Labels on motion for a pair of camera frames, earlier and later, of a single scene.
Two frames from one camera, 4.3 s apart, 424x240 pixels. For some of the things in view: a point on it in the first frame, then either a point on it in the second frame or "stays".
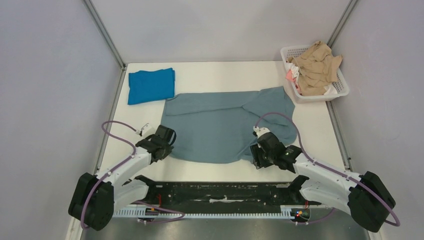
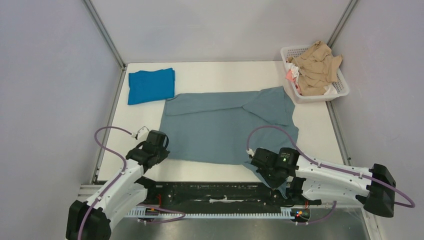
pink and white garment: x=292 y=74 stays
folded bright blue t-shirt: x=146 y=86 stays
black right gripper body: x=260 y=156 -> x=274 y=175
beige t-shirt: x=318 y=67 stays
